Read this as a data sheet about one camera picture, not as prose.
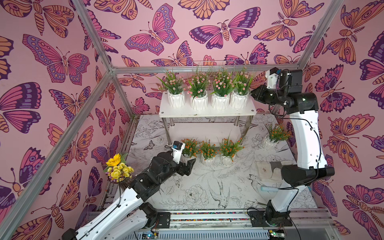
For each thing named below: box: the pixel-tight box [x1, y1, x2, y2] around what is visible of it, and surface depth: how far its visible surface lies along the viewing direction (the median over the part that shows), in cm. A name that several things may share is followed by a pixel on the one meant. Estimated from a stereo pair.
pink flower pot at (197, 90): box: [186, 66, 212, 111], surface depth 70 cm
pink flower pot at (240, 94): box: [230, 66, 253, 110], surface depth 73 cm
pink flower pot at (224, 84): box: [211, 68, 236, 111], surface depth 69 cm
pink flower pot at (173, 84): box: [154, 69, 186, 108], surface depth 74 cm
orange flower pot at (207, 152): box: [199, 139, 217, 166], surface depth 87 cm
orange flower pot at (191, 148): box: [181, 137, 201, 158], surface depth 87 cm
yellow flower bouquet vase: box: [103, 153, 134, 184], surface depth 68 cm
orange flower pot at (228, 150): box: [218, 136, 245, 166], surface depth 87 cm
